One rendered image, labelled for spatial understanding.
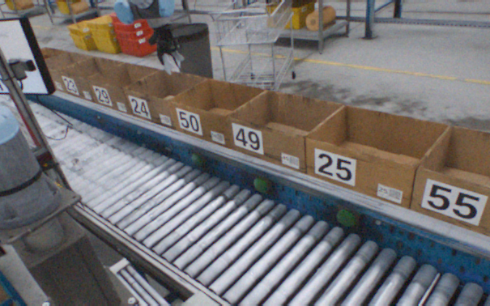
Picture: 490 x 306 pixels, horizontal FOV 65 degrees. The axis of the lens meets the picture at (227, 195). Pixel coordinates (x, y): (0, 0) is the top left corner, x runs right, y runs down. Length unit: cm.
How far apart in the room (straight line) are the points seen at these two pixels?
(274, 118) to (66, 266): 117
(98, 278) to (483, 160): 132
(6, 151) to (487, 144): 142
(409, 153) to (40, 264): 132
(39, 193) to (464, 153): 135
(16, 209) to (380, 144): 129
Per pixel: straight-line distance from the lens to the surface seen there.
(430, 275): 138
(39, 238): 118
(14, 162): 106
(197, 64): 491
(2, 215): 111
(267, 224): 152
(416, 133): 157
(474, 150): 154
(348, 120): 167
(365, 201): 139
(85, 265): 124
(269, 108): 188
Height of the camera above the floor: 176
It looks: 37 degrees down
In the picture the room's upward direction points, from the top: 11 degrees counter-clockwise
